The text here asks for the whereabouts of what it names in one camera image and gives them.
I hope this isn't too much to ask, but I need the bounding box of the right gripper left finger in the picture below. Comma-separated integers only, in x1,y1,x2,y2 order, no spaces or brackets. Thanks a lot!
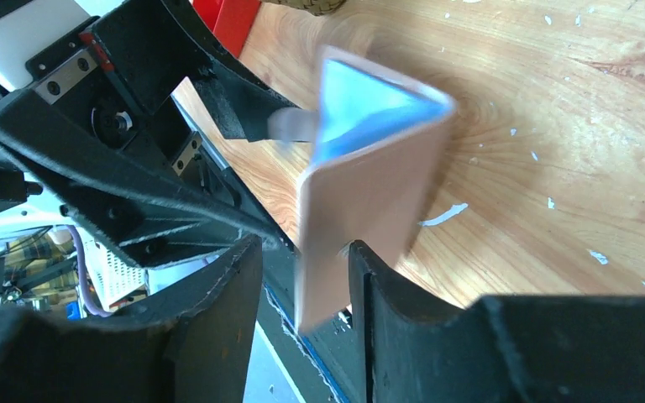
0,235,263,402

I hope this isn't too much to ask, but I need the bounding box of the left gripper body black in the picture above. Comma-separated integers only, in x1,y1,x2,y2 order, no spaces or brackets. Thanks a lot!
0,0,234,223

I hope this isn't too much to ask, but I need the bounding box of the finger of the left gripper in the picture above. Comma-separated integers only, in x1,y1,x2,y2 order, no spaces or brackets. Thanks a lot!
0,92,285,269
191,52,296,142

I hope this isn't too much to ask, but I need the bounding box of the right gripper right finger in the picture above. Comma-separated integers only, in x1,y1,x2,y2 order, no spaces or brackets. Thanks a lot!
348,241,645,402

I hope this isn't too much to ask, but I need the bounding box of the pink card holder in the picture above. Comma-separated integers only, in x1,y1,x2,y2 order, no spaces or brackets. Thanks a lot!
268,45,457,332

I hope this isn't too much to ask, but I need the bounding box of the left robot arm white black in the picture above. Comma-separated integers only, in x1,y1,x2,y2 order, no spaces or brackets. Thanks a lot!
0,1,291,269

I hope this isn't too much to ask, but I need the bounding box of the red box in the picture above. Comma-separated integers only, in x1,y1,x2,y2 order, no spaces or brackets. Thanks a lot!
191,0,261,58

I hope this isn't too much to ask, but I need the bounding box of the woven olive divided tray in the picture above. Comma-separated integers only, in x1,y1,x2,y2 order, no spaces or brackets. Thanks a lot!
262,0,346,16

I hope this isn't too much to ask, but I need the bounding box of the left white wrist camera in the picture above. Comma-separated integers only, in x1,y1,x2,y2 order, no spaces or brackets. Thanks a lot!
0,1,122,91

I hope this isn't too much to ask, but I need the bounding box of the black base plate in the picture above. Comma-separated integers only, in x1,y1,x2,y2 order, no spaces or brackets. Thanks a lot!
258,247,364,402

